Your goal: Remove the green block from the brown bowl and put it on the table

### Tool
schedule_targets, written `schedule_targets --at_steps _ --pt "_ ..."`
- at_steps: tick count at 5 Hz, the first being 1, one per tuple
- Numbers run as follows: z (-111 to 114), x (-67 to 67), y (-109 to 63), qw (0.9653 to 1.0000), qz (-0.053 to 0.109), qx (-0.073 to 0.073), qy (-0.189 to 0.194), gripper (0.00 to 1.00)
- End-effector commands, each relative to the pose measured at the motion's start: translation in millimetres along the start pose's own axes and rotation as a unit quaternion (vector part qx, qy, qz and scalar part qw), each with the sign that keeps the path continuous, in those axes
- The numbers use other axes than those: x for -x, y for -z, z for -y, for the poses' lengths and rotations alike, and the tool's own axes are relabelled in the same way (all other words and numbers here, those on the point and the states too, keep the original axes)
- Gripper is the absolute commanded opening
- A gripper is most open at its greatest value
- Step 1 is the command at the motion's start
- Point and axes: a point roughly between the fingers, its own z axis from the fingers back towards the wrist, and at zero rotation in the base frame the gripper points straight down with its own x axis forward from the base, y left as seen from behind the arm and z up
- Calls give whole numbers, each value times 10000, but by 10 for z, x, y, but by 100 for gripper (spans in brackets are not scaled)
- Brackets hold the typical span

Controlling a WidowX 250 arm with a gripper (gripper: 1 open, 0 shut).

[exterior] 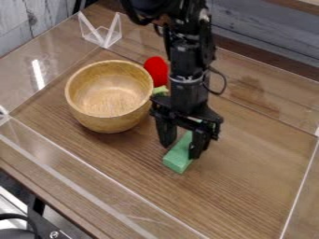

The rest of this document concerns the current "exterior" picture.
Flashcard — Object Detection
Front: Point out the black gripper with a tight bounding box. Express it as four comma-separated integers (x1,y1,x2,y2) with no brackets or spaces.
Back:
150,77,222,160

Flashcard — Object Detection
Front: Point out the green rectangular block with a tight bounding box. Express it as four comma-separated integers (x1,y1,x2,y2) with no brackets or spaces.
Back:
161,131,193,175

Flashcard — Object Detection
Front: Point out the light wooden bowl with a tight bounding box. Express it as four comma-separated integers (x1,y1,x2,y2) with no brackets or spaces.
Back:
65,60,153,134

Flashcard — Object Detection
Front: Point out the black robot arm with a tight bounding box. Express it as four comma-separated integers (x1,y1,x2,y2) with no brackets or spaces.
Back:
120,0,222,160

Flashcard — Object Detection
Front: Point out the red plush strawberry toy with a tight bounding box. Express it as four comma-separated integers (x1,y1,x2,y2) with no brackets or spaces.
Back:
142,56,168,94

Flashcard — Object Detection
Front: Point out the clear acrylic enclosure panel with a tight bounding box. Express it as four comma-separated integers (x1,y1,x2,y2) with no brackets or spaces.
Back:
0,106,208,239

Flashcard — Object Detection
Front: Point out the black metal table bracket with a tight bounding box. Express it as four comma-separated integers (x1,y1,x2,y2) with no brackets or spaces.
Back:
28,197,78,239

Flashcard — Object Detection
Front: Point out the black cable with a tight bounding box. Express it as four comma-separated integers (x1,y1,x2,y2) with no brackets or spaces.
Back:
0,213,42,239

